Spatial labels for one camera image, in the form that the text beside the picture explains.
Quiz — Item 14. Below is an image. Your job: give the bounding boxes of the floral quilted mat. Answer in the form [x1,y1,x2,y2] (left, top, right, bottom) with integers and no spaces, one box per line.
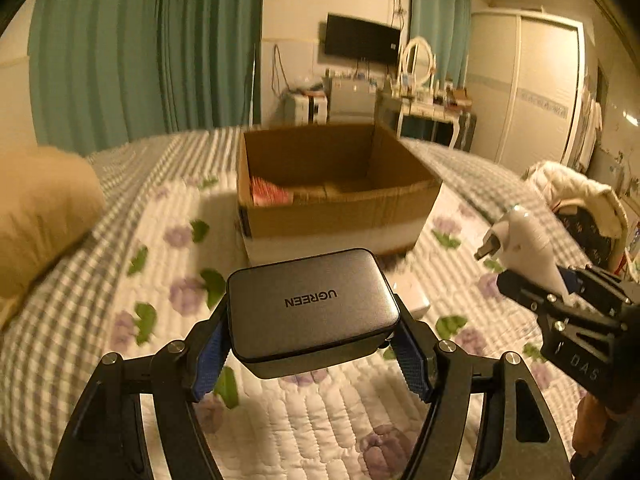
[105,174,579,479]

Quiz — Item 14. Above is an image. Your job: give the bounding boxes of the black wall television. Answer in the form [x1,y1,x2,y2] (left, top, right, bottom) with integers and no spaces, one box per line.
[323,14,401,66]

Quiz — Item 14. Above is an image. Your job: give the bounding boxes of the small white charger cube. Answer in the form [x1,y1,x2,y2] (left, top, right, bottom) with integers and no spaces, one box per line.
[390,274,431,320]

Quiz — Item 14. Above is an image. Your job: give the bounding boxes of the oval vanity mirror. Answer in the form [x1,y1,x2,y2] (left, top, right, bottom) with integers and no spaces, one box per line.
[398,36,437,88]

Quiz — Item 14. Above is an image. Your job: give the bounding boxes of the green checked bedsheet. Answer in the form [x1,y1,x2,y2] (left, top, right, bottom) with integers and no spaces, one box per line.
[1,128,587,479]

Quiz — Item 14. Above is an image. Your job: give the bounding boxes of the green window curtain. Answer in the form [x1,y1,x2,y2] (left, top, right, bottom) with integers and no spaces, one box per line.
[28,0,262,155]

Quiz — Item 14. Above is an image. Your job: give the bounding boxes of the silver mini fridge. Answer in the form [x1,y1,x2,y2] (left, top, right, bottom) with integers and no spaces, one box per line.
[328,77,376,124]

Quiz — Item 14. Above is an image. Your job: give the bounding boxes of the white plug adapter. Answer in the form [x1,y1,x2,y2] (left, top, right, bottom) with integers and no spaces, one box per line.
[474,205,570,299]

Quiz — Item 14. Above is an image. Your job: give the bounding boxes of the white puffer jacket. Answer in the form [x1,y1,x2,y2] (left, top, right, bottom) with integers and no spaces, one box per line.
[522,160,628,271]

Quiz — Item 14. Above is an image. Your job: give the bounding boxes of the white suitcase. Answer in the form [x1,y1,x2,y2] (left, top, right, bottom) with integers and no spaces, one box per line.
[282,90,329,126]

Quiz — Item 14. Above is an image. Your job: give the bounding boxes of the person's right hand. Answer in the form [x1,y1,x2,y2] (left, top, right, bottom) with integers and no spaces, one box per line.
[572,393,623,457]

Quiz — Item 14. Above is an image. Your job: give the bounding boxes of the dark suitcase by wardrobe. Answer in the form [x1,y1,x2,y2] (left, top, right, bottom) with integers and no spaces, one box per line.
[454,112,477,152]

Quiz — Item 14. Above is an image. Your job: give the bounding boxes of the white louvered wardrobe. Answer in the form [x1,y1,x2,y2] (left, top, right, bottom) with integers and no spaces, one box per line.
[465,9,587,174]

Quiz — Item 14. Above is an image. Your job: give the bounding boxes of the tan pillow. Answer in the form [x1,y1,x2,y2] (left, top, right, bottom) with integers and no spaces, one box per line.
[1,146,106,325]

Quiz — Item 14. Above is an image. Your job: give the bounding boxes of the dark grey UGREEN charger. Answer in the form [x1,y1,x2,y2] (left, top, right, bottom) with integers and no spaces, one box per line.
[228,248,400,379]

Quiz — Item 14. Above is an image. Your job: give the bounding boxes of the red patterned card case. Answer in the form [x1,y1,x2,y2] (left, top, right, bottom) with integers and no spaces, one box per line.
[250,177,294,207]

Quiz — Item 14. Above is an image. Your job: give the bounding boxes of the open cardboard box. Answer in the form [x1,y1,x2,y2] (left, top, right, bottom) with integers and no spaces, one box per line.
[236,124,440,266]

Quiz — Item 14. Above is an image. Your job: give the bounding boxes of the white dressing table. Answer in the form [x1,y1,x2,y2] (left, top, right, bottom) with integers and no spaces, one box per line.
[374,90,461,148]

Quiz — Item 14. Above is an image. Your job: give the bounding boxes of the green curtain by wardrobe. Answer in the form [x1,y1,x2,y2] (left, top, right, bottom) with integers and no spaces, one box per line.
[409,0,472,87]

